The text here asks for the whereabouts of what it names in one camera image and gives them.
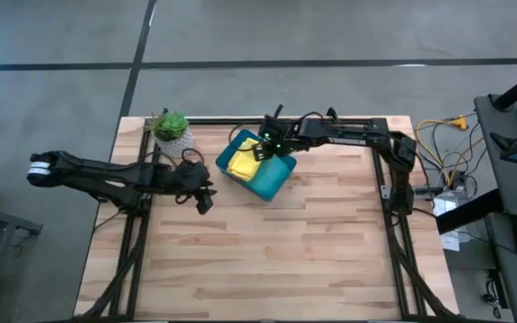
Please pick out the triangle-patterned planter with plant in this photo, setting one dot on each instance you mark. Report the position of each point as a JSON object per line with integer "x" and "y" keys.
{"x": 173, "y": 134}

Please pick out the blue plastic bin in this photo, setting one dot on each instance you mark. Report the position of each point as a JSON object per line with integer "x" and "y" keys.
{"x": 272, "y": 179}

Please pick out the small black frame clamp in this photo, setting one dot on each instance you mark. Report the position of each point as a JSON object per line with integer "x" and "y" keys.
{"x": 331, "y": 113}

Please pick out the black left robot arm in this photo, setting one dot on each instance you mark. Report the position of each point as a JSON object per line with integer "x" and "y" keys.
{"x": 106, "y": 177}

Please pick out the white paper sheets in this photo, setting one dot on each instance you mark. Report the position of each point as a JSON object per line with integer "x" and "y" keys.
{"x": 447, "y": 211}

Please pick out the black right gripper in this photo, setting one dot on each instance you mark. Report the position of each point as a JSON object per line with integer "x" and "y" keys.
{"x": 281, "y": 134}

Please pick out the grey desk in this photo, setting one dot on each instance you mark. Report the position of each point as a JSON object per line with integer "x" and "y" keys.
{"x": 510, "y": 197}

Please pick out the yellow microfiber towel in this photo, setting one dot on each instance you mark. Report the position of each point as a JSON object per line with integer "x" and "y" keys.
{"x": 242, "y": 161}

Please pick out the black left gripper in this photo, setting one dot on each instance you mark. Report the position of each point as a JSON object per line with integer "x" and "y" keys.
{"x": 193, "y": 177}

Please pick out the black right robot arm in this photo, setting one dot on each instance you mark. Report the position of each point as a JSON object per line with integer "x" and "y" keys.
{"x": 361, "y": 134}

